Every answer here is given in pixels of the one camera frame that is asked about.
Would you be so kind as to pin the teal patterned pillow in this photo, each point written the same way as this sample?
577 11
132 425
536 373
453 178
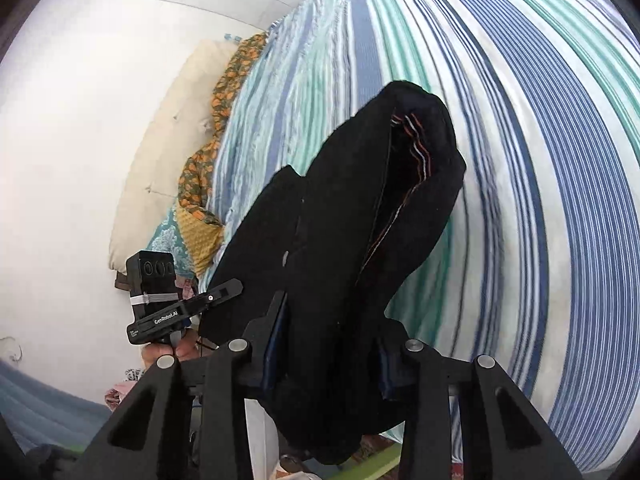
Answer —
167 232

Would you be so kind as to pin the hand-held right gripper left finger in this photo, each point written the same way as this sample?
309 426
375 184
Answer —
272 360

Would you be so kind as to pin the blue cloth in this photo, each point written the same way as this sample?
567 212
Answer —
45 400

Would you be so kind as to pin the orange floral cloth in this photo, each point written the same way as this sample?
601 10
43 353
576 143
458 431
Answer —
200 175

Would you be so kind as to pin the black pants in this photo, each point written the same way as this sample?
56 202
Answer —
340 240

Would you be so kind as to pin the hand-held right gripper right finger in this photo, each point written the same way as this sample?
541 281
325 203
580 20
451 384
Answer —
391 372

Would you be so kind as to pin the striped bedsheet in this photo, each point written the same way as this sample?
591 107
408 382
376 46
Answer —
500 135

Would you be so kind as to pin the person's left hand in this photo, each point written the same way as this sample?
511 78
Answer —
185 345

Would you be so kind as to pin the cream padded headboard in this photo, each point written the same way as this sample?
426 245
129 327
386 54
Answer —
165 135

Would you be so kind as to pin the pink patterned cloth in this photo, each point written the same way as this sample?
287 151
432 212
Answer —
122 390

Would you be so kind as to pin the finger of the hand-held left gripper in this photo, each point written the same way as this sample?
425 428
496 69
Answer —
220 292

